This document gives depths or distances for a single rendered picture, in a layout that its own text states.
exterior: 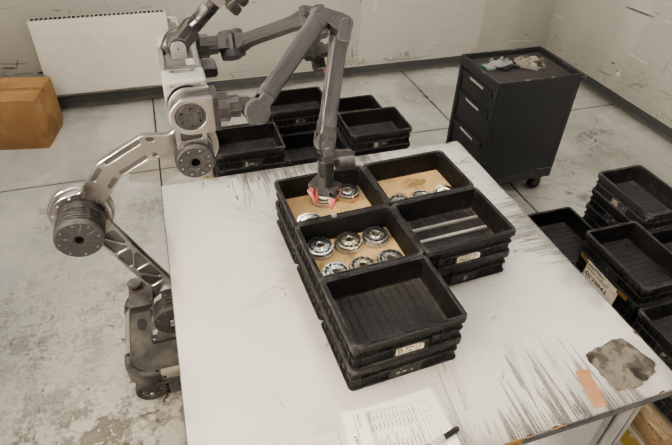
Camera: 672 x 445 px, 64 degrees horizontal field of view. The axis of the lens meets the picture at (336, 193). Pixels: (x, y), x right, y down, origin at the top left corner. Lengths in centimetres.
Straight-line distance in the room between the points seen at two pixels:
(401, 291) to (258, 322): 53
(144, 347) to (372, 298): 115
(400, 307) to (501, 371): 40
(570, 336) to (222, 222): 147
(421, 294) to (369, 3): 361
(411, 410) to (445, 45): 435
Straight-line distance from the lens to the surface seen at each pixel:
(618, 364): 215
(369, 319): 185
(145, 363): 256
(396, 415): 181
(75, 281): 336
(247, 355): 193
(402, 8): 530
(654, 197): 346
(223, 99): 168
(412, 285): 197
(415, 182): 246
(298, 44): 171
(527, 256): 241
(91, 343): 303
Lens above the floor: 225
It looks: 37 degrees down
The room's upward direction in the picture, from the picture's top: 2 degrees clockwise
